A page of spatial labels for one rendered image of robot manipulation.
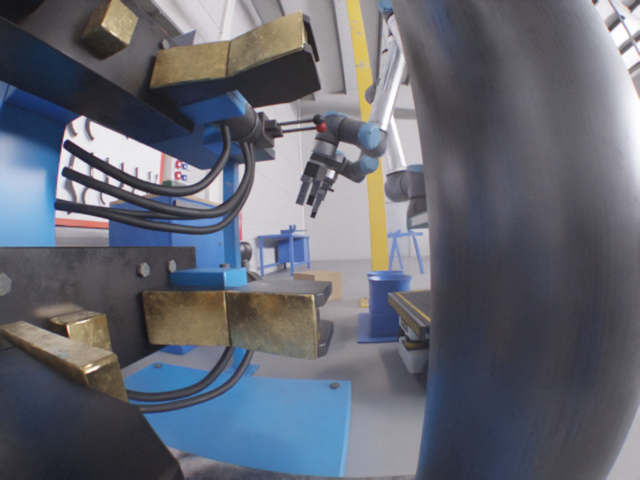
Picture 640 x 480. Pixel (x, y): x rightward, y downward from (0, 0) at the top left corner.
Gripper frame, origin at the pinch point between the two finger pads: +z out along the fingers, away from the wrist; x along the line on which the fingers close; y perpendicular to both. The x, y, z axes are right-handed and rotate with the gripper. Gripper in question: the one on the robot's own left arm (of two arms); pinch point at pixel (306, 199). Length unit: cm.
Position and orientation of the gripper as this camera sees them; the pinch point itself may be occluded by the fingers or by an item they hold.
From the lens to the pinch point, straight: 103.8
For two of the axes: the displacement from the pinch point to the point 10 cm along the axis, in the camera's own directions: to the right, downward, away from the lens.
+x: -2.2, 1.1, -9.7
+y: -9.2, -3.5, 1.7
